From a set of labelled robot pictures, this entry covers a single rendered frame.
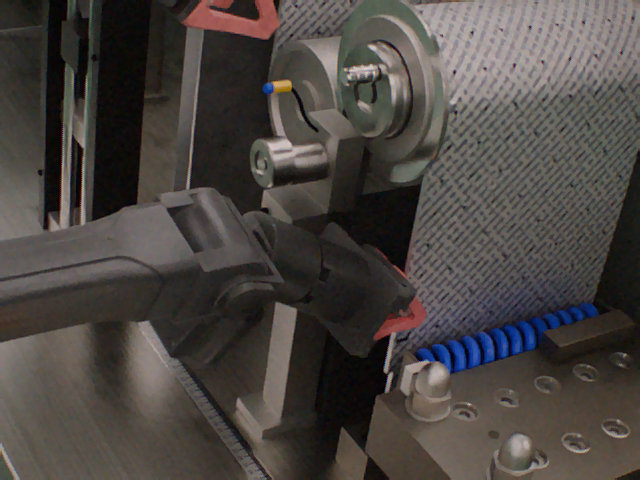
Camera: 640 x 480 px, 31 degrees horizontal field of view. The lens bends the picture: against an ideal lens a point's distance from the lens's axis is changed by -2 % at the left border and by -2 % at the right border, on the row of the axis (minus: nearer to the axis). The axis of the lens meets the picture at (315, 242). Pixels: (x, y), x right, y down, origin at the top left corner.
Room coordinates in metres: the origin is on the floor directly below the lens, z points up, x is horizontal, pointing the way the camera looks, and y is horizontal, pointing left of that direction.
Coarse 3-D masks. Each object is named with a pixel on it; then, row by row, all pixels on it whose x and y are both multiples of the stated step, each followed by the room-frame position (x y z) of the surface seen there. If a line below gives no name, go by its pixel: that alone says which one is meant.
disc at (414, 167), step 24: (384, 0) 0.87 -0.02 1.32; (408, 24) 0.84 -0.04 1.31; (432, 48) 0.81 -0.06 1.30; (336, 72) 0.91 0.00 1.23; (432, 72) 0.81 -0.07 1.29; (432, 96) 0.81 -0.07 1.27; (432, 120) 0.80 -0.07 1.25; (432, 144) 0.80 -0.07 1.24; (384, 168) 0.84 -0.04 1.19; (408, 168) 0.82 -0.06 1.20
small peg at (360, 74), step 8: (344, 72) 0.82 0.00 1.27; (352, 72) 0.82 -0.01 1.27; (360, 72) 0.82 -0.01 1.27; (368, 72) 0.82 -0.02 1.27; (376, 72) 0.83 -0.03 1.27; (344, 80) 0.82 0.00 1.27; (352, 80) 0.81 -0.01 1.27; (360, 80) 0.82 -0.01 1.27; (368, 80) 0.82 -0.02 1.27; (376, 80) 0.83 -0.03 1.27
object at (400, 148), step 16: (384, 16) 0.86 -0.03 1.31; (368, 32) 0.87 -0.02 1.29; (384, 32) 0.86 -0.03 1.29; (400, 32) 0.84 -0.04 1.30; (400, 48) 0.84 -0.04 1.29; (416, 48) 0.82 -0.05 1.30; (416, 64) 0.82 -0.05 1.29; (416, 80) 0.82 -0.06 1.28; (416, 96) 0.82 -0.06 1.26; (416, 112) 0.81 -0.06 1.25; (416, 128) 0.81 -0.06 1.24; (368, 144) 0.85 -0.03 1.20; (384, 144) 0.84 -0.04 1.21; (400, 144) 0.82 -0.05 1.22; (416, 144) 0.81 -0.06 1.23; (384, 160) 0.83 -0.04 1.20; (400, 160) 0.82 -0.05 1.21
